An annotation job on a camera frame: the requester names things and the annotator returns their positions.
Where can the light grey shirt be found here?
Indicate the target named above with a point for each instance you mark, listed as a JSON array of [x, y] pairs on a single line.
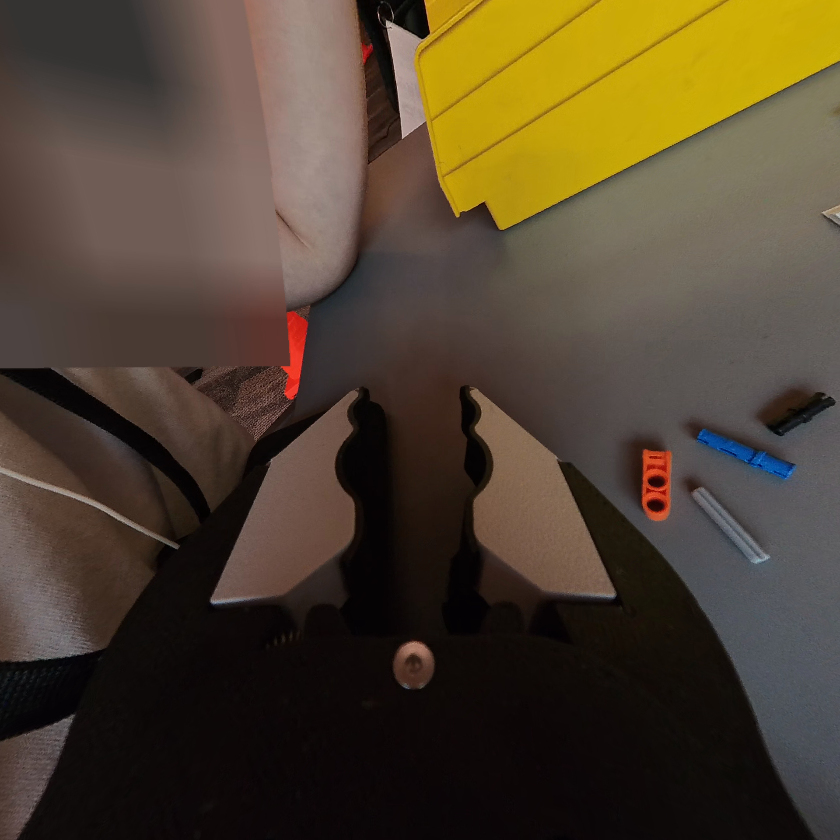
[[79, 525]]

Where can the orange traffic cone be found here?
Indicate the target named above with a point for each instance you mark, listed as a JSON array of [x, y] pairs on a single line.
[[295, 354]]

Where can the light grey toy axle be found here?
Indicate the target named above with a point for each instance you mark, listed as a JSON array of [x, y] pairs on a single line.
[[730, 525]]

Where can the small orange toy beam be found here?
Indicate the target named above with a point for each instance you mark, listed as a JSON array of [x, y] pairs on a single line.
[[656, 485]]

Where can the person's left forearm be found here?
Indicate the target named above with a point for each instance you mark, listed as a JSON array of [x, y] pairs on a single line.
[[321, 164]]

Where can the black toy pin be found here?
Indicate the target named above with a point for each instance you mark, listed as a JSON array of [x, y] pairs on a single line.
[[800, 413]]

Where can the blue toy pin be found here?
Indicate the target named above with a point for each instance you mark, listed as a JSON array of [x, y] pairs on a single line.
[[745, 453]]

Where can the white paper sheet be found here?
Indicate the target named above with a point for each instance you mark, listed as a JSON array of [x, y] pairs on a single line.
[[407, 79]]

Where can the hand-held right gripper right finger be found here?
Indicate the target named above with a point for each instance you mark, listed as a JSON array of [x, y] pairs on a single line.
[[538, 531]]

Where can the yellow plastic bin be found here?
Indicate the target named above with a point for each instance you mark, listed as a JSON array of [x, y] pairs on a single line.
[[590, 111]]

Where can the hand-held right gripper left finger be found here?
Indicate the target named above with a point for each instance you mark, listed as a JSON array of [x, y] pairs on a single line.
[[295, 531]]

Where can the building instruction booklet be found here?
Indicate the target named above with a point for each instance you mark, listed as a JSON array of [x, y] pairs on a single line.
[[832, 215]]

